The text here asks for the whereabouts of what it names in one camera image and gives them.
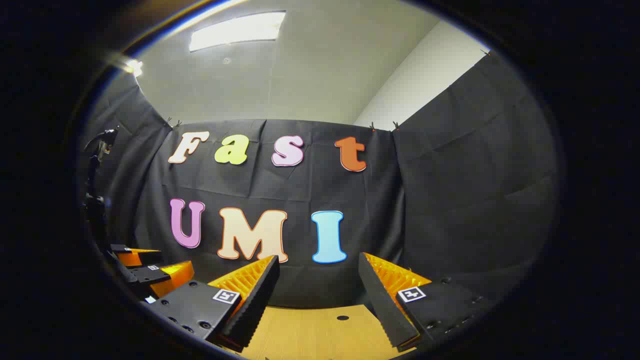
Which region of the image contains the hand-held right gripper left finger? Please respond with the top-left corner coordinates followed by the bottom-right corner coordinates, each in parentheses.
top-left (141, 255), bottom-right (281, 353)

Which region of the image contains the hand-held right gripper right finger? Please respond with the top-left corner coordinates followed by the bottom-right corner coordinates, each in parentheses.
top-left (358, 252), bottom-right (496, 351)

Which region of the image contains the black backdrop cloth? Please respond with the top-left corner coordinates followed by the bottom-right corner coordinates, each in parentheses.
top-left (75, 50), bottom-right (561, 308)

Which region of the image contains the long ceiling light panel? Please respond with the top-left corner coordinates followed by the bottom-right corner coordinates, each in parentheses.
top-left (189, 11), bottom-right (287, 53)

